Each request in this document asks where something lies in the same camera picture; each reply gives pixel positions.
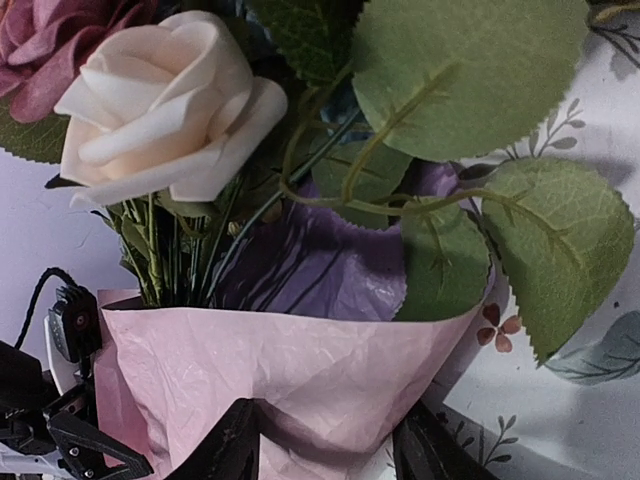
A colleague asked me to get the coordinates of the pink paper flower bouquet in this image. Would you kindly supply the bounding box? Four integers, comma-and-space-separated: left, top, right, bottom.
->
0, 0, 636, 480

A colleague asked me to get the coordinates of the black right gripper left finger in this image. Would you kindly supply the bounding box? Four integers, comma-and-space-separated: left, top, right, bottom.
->
167, 398, 260, 480

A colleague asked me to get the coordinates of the floral tablecloth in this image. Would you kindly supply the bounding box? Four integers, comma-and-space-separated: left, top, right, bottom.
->
1, 1, 635, 479

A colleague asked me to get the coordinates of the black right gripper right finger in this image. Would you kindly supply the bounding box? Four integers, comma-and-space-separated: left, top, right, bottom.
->
392, 401, 495, 480

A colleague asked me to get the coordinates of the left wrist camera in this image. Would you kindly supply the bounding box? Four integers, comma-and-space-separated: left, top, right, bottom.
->
44, 285, 102, 395

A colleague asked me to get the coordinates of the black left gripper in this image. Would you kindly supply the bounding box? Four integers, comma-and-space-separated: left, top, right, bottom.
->
1, 341, 153, 480

